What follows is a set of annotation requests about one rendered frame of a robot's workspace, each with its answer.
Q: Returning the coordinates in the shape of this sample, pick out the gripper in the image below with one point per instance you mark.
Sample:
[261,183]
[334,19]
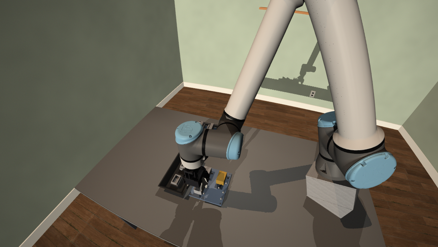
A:
[196,177]

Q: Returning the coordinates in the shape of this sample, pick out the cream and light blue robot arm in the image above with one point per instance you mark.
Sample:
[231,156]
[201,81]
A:
[351,145]

